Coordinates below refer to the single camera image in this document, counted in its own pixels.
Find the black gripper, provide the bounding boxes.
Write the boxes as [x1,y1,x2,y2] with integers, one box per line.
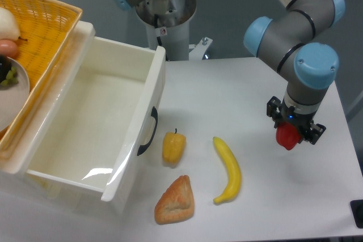
[267,96,326,145]

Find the red bell pepper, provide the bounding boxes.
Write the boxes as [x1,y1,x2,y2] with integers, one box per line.
[276,122,301,151]

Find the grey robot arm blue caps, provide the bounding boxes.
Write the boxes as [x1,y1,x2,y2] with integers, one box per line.
[114,0,345,150]

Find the yellow bell pepper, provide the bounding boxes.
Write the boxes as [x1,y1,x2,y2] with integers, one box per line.
[162,129,186,164]

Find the open white upper drawer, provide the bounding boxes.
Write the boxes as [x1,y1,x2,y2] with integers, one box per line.
[27,37,166,202]

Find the white drawer cabinet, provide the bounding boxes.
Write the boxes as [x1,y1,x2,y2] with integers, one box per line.
[1,22,154,212]

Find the yellow banana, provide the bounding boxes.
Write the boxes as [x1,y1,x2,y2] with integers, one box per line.
[213,137,242,205]

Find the black object at table edge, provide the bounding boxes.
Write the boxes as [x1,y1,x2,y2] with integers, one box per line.
[350,199,363,229]

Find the triangular croissant pastry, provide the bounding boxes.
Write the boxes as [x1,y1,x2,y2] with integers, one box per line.
[154,175,195,224]

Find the yellow woven basket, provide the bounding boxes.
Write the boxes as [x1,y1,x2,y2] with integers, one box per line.
[1,0,83,159]

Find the white bowl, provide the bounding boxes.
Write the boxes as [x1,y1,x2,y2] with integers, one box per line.
[1,59,30,131]

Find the green grapes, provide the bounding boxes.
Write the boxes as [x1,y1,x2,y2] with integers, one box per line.
[1,66,18,87]

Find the dark purple fruit in bowl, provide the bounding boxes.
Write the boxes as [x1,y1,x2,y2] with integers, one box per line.
[0,55,12,82]

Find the pink sausage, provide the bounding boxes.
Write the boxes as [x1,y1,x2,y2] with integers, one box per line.
[0,40,19,58]

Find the white pear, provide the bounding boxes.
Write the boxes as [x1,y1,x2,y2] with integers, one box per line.
[1,7,27,41]

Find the black drawer handle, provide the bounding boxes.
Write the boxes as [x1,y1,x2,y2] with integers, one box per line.
[137,107,158,156]

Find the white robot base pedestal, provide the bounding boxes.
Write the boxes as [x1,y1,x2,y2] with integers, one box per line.
[136,0,213,61]

